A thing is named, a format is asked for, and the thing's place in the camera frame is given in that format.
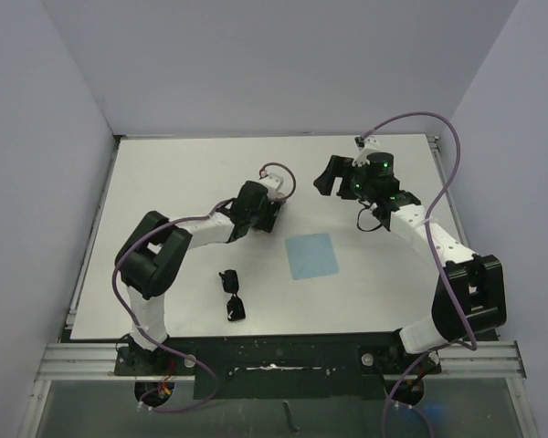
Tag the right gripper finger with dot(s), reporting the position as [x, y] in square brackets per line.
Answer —
[340, 167]
[324, 184]

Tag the aluminium rail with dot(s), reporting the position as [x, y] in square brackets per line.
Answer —
[97, 362]

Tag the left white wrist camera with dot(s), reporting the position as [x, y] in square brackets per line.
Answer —
[273, 183]

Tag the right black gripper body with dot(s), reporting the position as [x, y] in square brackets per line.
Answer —
[358, 186]

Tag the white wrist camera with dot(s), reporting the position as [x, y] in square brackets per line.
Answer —
[366, 146]
[273, 183]

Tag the black sunglasses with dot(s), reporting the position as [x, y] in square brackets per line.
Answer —
[230, 284]

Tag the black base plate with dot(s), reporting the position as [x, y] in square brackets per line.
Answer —
[364, 365]

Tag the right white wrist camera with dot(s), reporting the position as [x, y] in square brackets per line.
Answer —
[366, 146]

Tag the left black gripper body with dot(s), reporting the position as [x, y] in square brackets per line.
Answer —
[263, 218]

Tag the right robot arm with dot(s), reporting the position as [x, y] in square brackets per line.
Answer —
[470, 292]

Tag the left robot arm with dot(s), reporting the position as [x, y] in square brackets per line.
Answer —
[150, 259]

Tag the blue cleaning cloth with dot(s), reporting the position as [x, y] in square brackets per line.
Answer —
[311, 256]

